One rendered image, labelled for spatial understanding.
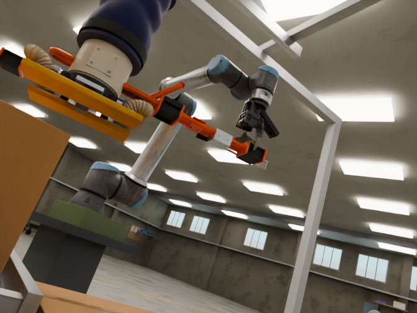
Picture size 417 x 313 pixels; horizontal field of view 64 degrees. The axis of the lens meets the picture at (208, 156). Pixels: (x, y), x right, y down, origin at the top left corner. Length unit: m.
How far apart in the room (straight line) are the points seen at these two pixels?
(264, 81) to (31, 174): 0.89
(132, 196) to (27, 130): 1.11
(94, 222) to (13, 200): 0.90
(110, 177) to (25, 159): 1.03
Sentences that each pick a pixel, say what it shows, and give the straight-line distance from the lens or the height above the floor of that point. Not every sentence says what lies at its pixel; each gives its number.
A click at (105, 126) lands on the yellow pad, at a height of 1.07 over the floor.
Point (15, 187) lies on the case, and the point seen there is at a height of 0.78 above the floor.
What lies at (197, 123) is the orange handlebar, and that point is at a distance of 1.16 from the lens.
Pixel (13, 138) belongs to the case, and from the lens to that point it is 0.89.
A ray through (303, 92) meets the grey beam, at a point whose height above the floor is 3.14.
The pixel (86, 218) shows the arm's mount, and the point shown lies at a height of 0.80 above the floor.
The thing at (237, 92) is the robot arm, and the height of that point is 1.48.
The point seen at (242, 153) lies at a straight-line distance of 1.23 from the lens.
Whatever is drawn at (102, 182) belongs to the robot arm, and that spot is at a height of 1.00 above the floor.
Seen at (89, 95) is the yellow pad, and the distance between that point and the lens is 0.98.
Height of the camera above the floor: 0.74
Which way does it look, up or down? 19 degrees up
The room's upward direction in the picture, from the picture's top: 19 degrees clockwise
